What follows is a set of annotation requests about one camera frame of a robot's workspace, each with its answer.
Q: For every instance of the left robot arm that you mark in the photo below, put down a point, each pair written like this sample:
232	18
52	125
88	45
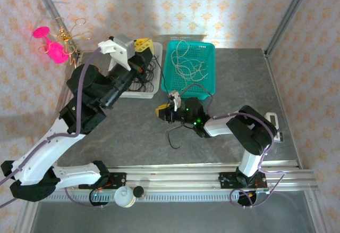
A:
53	150

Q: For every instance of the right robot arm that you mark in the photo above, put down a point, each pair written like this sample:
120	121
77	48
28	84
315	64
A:
252	134

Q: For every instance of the white plastic basket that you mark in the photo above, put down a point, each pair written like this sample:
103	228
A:
138	94

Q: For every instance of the pink flocked goblet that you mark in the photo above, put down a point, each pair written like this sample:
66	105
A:
57	53

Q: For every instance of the teal plastic basket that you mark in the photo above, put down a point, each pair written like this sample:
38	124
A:
207	54

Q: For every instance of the small black cap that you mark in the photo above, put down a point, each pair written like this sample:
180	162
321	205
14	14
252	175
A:
138	191

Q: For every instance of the white digital timer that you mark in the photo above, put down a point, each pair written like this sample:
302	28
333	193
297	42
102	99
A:
272	118

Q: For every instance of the white bottle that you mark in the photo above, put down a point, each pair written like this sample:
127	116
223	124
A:
123	197

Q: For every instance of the small white printed card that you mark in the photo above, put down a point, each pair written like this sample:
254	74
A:
279	137

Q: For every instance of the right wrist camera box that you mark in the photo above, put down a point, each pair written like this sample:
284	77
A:
176	100

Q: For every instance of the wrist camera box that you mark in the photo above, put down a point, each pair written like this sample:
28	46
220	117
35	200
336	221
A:
117	49
176	100

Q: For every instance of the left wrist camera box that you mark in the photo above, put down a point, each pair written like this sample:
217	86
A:
117	49

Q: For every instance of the aluminium mounting rail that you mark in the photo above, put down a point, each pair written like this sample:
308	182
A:
172	177

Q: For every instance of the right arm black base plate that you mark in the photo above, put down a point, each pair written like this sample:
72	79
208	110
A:
225	181

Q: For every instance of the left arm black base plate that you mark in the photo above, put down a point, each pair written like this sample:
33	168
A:
119	179

